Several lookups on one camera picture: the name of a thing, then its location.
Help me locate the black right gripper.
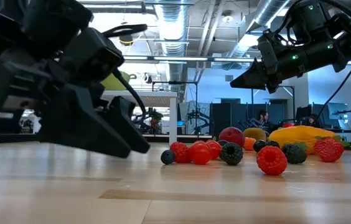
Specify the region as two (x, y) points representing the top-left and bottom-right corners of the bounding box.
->
(230, 46), (307, 94)

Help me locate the white ceiling smoke detector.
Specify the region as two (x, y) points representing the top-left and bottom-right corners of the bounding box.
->
(221, 11), (234, 24)

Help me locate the background computer monitor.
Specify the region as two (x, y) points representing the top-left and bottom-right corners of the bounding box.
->
(327, 101), (350, 121)

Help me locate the black background rig frame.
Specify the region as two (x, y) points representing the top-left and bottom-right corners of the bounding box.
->
(151, 80), (199, 135)
(279, 85), (296, 125)

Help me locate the white perforated shelf riser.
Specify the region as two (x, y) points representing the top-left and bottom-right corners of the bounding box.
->
(102, 90), (179, 146)

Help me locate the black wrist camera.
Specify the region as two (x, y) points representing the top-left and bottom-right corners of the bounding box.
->
(60, 27), (126, 83)
(257, 29), (279, 68)

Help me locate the black metal table frame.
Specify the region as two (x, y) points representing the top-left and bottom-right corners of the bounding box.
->
(0, 133), (213, 144)

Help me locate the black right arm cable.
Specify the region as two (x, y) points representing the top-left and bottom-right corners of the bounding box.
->
(311, 53), (351, 126)

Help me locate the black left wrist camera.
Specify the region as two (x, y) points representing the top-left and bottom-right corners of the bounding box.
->
(60, 27), (126, 83)

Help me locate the long ceiling light rail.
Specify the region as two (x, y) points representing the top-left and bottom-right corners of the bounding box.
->
(122, 52), (351, 67)

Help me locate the green colander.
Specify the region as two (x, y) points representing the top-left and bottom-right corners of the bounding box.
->
(100, 70), (138, 91)

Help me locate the large silver ribbed duct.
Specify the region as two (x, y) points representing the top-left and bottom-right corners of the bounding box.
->
(155, 0), (192, 82)

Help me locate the black partition panel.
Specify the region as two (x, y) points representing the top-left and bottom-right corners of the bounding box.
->
(211, 98), (288, 141)

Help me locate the red toy raspberry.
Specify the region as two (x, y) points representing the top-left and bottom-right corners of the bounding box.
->
(169, 141), (192, 164)
(256, 145), (288, 177)

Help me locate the brown toy kiwi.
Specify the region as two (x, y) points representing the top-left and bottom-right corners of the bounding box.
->
(243, 127), (268, 141)

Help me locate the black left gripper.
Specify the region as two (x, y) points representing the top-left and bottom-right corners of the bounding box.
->
(0, 49), (132, 158)

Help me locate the yellow orange toy mango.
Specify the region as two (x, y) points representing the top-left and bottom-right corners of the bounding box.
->
(268, 125), (338, 156)

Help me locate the dark toy blueberry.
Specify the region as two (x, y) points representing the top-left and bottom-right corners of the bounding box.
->
(160, 149), (176, 166)

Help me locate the red toy cherry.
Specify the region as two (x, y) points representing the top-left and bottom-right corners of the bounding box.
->
(205, 139), (223, 160)
(189, 140), (213, 166)

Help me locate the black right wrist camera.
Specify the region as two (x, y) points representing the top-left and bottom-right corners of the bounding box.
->
(257, 29), (279, 68)

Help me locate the dark red toy plum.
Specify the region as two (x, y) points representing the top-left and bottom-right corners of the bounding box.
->
(218, 126), (246, 148)

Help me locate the slanted silver ribbed duct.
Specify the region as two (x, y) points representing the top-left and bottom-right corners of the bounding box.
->
(225, 0), (292, 60)

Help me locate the black left wrist camera cable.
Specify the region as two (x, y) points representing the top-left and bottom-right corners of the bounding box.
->
(101, 23), (149, 121)

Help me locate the person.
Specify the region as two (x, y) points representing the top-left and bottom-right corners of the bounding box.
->
(306, 113), (319, 127)
(257, 109), (272, 127)

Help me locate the orange yellow toy fruit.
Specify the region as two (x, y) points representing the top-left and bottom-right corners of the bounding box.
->
(243, 136), (257, 152)

